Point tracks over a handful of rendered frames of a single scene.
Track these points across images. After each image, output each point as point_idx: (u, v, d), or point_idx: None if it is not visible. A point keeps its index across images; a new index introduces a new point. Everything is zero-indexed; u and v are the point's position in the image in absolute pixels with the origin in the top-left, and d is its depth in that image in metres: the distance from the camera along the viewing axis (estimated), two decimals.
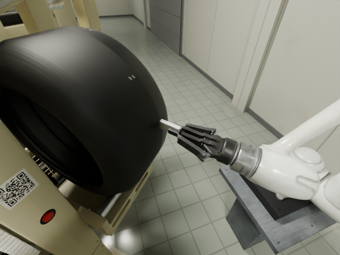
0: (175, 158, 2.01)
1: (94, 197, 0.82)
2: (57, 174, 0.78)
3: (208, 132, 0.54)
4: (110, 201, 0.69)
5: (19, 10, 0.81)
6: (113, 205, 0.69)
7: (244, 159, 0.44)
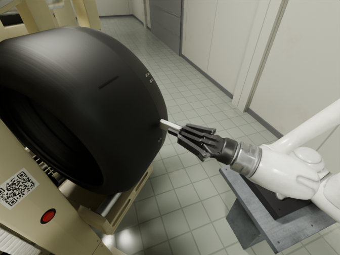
0: (175, 158, 2.01)
1: (94, 196, 0.82)
2: (65, 179, 0.79)
3: (208, 132, 0.54)
4: (112, 205, 0.71)
5: (19, 10, 0.81)
6: None
7: (244, 159, 0.44)
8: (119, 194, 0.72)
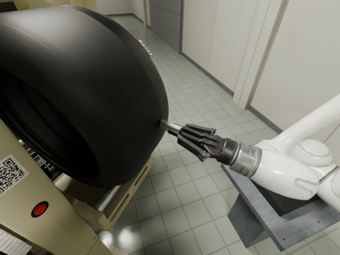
0: (176, 155, 1.98)
1: (91, 191, 0.79)
2: (57, 170, 0.74)
3: (208, 132, 0.54)
4: None
5: None
6: None
7: (244, 159, 0.44)
8: (118, 188, 0.69)
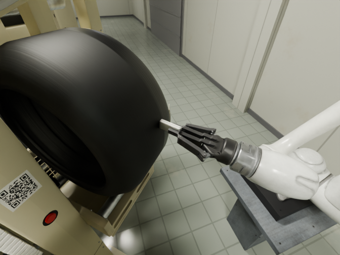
0: (176, 158, 2.01)
1: (95, 197, 0.82)
2: None
3: (208, 132, 0.54)
4: (115, 205, 0.70)
5: (21, 11, 0.81)
6: (114, 207, 0.71)
7: (244, 159, 0.44)
8: None
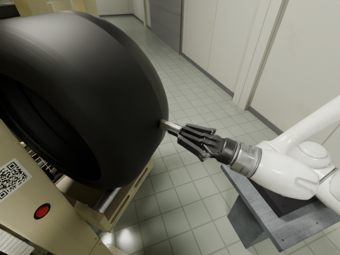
0: (176, 156, 1.99)
1: (92, 193, 0.80)
2: None
3: (208, 132, 0.54)
4: (109, 197, 0.66)
5: (15, 0, 0.79)
6: (111, 201, 0.67)
7: (244, 159, 0.44)
8: None
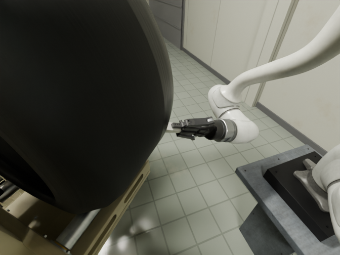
0: (178, 157, 1.76)
1: None
2: None
3: (205, 123, 0.56)
4: (82, 221, 0.44)
5: None
6: (86, 227, 0.45)
7: (218, 141, 0.66)
8: None
